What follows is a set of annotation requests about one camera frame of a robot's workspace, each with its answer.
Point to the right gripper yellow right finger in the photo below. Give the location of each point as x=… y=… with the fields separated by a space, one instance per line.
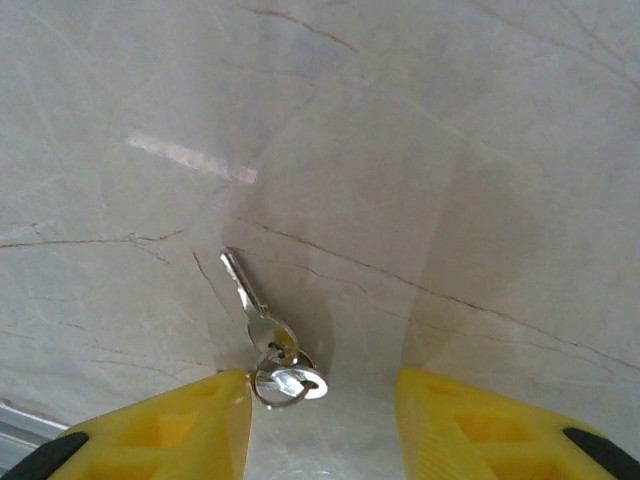
x=500 y=440

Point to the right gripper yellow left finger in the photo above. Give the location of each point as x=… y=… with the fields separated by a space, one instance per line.
x=150 y=435

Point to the small silver key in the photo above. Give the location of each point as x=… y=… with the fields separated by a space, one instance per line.
x=285 y=382
x=239 y=280

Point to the wide aluminium base rail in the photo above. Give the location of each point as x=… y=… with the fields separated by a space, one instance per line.
x=20 y=420

